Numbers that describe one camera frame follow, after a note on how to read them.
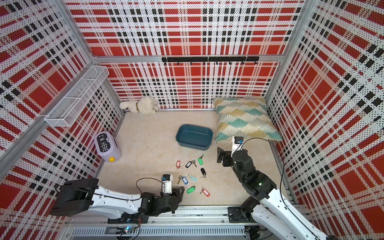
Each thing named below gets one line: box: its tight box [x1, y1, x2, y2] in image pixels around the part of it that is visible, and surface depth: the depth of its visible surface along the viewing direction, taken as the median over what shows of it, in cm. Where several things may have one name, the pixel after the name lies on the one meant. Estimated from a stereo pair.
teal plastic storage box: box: [175, 124, 213, 151], surface depth 105 cm
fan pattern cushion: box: [213, 96, 283, 142], surface depth 97 cm
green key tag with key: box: [197, 154, 204, 166], surface depth 95 cm
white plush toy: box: [119, 96, 159, 114], surface depth 117 cm
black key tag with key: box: [200, 167, 207, 178], surface depth 90 cm
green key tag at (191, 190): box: [186, 185, 196, 194], surface depth 84 cm
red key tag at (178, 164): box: [176, 160, 185, 169], surface depth 93 cm
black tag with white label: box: [185, 159, 197, 168], surface depth 95 cm
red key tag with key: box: [199, 187, 210, 197], surface depth 83 cm
